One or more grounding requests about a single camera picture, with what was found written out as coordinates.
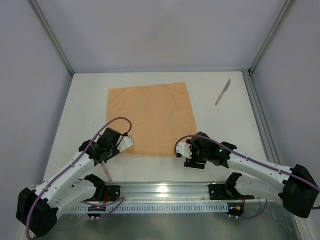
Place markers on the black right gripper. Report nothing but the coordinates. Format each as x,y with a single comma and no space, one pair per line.
194,163

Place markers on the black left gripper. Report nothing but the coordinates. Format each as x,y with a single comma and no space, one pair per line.
100,158

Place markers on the peach cloth napkin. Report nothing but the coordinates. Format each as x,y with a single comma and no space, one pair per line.
160,115

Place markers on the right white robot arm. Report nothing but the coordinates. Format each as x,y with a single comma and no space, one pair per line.
292,187

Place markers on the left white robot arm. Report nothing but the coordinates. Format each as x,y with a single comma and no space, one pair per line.
39,209

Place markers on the left controller board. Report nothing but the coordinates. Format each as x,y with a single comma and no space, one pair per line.
95,212

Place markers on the controller board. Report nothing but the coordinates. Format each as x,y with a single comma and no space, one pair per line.
235,211
95,212

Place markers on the right controller board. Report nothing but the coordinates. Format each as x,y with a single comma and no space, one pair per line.
235,211

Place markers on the pink-handled fork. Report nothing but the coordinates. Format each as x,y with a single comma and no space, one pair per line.
106,171

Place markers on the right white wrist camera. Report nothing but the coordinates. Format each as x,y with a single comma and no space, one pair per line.
183,150

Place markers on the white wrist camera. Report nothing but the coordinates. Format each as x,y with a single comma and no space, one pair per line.
124,143
183,150

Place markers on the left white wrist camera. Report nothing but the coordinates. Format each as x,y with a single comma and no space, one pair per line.
124,143

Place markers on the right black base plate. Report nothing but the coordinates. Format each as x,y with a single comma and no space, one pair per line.
217,192

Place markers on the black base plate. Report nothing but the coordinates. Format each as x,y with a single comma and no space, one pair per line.
217,192
107,193

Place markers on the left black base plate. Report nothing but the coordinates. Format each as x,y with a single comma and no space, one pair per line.
107,193

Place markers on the aluminium mounting rail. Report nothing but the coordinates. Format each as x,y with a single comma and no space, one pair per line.
186,191

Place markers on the slotted grey cable duct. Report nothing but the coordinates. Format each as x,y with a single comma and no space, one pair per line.
158,208

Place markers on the right aluminium side rail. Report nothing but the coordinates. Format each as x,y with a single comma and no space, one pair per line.
268,142

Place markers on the pink-handled table knife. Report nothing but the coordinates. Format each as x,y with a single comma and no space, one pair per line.
223,92

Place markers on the left aluminium frame post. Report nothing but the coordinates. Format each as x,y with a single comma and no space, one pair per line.
51,35

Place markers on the aluminium frame post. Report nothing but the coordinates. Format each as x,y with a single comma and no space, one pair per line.
51,35
272,33

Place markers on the right aluminium frame post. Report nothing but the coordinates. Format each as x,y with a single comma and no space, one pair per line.
272,33

